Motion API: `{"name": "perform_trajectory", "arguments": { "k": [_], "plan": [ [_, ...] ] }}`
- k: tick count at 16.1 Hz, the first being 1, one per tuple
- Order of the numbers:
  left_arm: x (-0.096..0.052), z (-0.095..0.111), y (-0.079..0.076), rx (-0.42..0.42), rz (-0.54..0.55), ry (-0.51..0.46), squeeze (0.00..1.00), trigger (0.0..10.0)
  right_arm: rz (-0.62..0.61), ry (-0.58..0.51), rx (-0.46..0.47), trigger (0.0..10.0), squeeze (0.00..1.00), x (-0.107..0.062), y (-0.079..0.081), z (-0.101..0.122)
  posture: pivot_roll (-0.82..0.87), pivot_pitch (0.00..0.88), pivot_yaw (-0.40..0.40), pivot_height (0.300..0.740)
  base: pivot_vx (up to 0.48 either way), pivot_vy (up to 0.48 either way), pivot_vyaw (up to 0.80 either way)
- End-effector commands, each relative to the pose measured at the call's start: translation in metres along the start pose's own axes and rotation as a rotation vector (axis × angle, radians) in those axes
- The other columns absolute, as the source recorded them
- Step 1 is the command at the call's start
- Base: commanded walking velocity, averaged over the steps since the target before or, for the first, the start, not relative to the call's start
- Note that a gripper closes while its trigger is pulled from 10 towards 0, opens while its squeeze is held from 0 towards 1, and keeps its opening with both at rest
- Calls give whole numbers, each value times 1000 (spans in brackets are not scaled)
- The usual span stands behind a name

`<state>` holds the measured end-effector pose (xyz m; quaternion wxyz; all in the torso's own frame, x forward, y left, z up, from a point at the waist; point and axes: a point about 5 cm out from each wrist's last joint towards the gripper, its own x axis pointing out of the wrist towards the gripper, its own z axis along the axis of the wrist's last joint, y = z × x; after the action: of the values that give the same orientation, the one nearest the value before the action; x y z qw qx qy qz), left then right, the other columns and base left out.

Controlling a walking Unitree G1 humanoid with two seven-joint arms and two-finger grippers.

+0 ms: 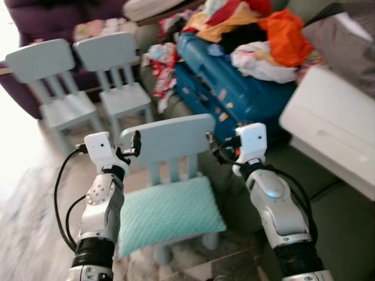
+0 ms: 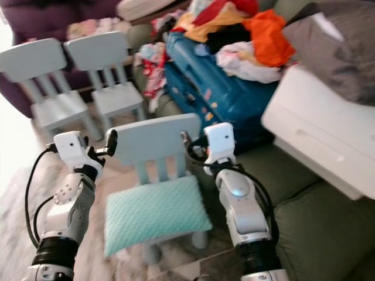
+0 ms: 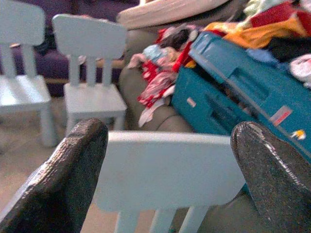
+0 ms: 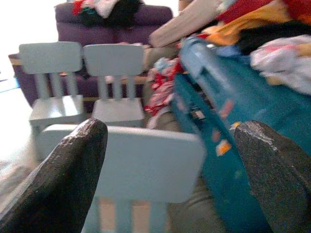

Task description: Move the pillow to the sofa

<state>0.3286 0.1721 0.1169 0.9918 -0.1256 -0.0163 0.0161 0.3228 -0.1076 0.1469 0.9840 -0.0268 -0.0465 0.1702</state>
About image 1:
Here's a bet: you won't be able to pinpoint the fluffy grey rug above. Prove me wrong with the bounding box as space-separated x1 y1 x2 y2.
0 164 153 281

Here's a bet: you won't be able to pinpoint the white printer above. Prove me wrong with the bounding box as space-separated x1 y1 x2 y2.
278 64 375 203

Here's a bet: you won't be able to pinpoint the grey pillow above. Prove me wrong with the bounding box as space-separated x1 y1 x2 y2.
302 3 375 97

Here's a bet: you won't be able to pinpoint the purple sofa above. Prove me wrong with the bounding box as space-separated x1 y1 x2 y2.
0 0 144 121

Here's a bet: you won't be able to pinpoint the mustard yellow cloth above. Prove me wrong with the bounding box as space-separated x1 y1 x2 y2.
183 6 261 43

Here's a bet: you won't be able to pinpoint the mint green dotted pillow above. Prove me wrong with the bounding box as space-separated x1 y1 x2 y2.
117 176 228 258

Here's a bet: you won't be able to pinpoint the pink floral clothes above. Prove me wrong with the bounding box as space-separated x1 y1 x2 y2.
73 18 138 43

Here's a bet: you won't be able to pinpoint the red and white floral cloth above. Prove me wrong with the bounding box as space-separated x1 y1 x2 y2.
141 42 179 115

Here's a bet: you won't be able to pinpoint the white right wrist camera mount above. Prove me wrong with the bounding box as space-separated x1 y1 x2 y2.
234 123 268 167

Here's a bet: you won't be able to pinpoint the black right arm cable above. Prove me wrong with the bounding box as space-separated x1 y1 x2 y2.
258 166 320 244

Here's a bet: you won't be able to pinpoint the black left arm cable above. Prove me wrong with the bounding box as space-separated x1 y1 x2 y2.
54 146 88 253

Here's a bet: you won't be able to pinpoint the white cushion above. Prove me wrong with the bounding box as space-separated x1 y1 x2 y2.
122 0 188 23

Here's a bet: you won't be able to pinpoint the black garment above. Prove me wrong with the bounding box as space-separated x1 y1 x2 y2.
220 23 270 56

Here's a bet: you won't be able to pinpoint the green sofa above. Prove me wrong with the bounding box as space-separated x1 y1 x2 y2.
138 0 375 281

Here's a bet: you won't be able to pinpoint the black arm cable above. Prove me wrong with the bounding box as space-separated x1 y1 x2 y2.
54 146 88 253
258 166 320 244

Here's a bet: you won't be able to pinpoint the blue hard suitcase with stickers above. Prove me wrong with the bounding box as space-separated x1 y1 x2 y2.
174 32 299 144

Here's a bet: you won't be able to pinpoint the orange cloth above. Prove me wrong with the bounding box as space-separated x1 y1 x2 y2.
258 9 314 68

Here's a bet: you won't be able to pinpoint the pale blue child chair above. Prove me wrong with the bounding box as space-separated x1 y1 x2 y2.
120 113 222 265
5 39 105 154
73 32 154 141

